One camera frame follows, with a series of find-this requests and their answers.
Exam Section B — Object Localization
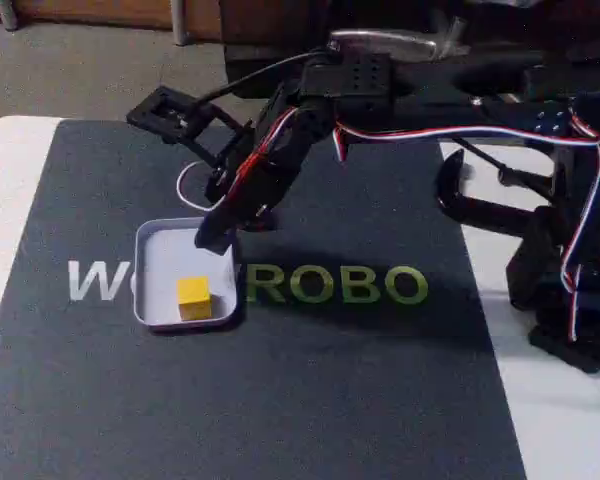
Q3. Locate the yellow wooden block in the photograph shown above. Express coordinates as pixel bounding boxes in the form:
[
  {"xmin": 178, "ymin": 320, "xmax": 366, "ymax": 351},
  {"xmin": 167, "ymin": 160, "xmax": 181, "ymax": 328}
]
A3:
[{"xmin": 176, "ymin": 275, "xmax": 214, "ymax": 321}]

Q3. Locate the black camera cable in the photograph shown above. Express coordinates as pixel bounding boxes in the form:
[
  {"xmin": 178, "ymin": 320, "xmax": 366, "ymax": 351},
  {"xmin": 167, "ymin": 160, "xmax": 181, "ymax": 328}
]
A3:
[{"xmin": 197, "ymin": 49, "xmax": 331, "ymax": 104}]

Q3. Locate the dark mat with logo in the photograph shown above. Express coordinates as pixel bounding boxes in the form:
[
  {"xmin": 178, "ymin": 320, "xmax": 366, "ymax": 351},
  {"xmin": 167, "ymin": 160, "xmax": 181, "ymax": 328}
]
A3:
[{"xmin": 0, "ymin": 118, "xmax": 529, "ymax": 480}]

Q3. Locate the black camera mount frame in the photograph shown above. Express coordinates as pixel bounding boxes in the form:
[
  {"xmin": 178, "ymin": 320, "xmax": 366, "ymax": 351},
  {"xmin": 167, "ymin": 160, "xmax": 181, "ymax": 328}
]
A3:
[{"xmin": 126, "ymin": 85, "xmax": 254, "ymax": 171}]

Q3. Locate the dark brown box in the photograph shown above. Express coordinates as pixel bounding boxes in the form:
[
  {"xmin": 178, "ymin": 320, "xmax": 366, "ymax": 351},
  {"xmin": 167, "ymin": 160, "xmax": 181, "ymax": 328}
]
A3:
[{"xmin": 219, "ymin": 0, "xmax": 326, "ymax": 97}]

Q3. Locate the grey metal leg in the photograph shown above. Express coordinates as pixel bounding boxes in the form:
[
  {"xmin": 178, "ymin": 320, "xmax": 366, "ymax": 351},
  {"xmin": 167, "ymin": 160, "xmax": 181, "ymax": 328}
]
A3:
[
  {"xmin": 171, "ymin": 0, "xmax": 191, "ymax": 47},
  {"xmin": 0, "ymin": 0, "xmax": 20, "ymax": 31}
]

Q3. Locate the white rounded tray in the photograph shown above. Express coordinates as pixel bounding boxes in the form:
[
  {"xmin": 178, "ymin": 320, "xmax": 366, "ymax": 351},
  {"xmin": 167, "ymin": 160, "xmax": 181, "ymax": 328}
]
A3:
[{"xmin": 133, "ymin": 215, "xmax": 245, "ymax": 336}]

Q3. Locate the brown wooden panel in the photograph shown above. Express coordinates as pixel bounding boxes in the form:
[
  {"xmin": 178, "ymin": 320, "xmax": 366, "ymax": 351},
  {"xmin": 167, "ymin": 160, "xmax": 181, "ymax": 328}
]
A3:
[{"xmin": 0, "ymin": 0, "xmax": 221, "ymax": 29}]

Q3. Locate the red white gripper wire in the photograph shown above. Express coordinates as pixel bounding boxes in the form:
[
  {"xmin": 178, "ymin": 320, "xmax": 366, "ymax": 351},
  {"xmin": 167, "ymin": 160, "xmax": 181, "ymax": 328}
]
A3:
[{"xmin": 229, "ymin": 107, "xmax": 301, "ymax": 201}]

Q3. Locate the red white blue ribbon cable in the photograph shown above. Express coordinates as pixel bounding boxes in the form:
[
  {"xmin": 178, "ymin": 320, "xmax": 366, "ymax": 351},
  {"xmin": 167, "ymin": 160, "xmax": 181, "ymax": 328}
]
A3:
[{"xmin": 332, "ymin": 114, "xmax": 600, "ymax": 344}]

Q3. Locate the thin white wire loop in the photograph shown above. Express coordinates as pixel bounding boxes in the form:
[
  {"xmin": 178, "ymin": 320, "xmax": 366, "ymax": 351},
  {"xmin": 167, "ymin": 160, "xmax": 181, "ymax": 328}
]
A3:
[{"xmin": 175, "ymin": 160, "xmax": 222, "ymax": 211}]

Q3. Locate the black table clamp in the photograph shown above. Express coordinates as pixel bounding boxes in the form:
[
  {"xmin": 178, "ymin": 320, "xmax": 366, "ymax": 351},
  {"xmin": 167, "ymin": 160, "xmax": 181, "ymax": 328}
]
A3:
[{"xmin": 432, "ymin": 134, "xmax": 561, "ymax": 229}]

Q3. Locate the chrome office chair base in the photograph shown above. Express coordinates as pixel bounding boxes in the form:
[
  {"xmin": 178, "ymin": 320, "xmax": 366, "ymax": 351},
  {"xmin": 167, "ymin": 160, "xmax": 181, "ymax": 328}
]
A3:
[{"xmin": 329, "ymin": 17, "xmax": 471, "ymax": 64}]

